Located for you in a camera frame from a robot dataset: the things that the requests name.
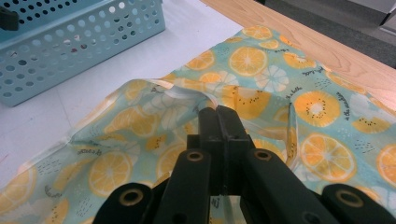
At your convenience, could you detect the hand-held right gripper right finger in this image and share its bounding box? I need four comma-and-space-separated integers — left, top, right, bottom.
218, 105, 255, 194

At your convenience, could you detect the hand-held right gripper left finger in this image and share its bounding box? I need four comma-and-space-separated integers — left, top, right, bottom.
186, 106, 226, 195

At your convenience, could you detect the lemon print cloth bag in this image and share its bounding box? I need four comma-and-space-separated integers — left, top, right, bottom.
0, 25, 396, 224

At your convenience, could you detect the light blue perforated plastic basket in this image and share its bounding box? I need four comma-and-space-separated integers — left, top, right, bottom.
0, 0, 166, 107

